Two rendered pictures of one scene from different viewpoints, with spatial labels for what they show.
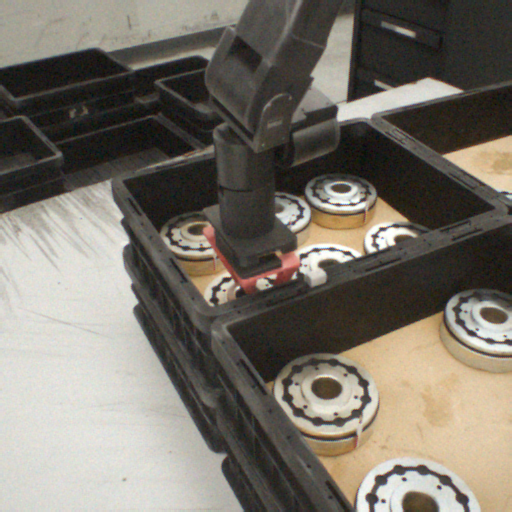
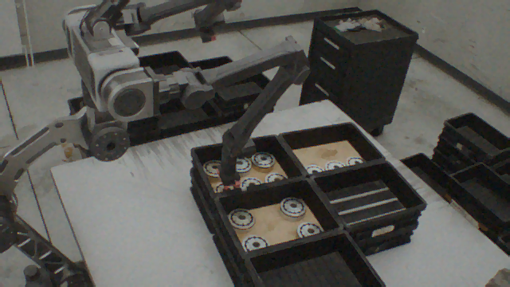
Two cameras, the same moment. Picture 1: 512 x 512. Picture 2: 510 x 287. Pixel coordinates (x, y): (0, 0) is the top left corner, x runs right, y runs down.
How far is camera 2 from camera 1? 1.29 m
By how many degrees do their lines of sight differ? 1
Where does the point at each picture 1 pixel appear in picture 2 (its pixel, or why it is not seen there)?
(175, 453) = (199, 232)
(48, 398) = (162, 212)
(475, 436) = (278, 234)
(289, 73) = (241, 142)
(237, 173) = (226, 160)
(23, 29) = not seen: hidden behind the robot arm
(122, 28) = (187, 17)
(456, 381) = (278, 222)
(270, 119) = (235, 151)
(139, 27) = not seen: hidden behind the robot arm
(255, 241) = (229, 177)
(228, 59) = (227, 135)
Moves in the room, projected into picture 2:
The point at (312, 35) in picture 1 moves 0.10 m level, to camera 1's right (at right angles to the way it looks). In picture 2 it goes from (247, 135) to (275, 139)
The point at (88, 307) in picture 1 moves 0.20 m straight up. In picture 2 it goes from (174, 185) to (174, 149)
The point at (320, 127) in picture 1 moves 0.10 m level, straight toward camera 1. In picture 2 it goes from (250, 150) to (245, 166)
